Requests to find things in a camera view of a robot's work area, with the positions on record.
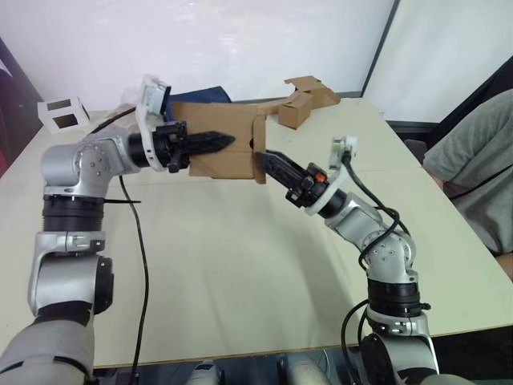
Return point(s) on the person in grey shirt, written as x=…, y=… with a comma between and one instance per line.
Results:
x=473, y=152

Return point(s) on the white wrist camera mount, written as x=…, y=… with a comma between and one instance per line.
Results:
x=149, y=100
x=348, y=143

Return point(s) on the white box with dark windows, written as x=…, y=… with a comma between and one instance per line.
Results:
x=64, y=114

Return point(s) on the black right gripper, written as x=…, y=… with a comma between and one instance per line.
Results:
x=308, y=186

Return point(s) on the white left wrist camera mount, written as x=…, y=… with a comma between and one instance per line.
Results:
x=149, y=100

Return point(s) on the grey rounded shape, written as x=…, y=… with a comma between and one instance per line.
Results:
x=206, y=374
x=300, y=371

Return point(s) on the dark window frame post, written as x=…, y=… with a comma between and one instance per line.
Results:
x=380, y=44

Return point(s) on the dark side panel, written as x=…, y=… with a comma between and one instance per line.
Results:
x=16, y=100

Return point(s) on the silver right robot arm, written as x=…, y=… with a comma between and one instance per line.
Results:
x=380, y=244

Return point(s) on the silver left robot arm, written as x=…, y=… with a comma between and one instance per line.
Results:
x=64, y=160

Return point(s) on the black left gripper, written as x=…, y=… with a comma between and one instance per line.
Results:
x=170, y=144

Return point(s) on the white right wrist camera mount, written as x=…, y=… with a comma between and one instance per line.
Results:
x=348, y=143

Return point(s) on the tiny closed cardboard box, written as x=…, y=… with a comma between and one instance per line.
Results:
x=294, y=112

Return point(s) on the small brown cardboard box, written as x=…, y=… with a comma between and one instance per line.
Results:
x=224, y=120

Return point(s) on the dark blue cloth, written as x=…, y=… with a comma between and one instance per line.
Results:
x=202, y=95

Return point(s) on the flat unfolded cardboard piece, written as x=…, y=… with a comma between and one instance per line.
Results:
x=316, y=92

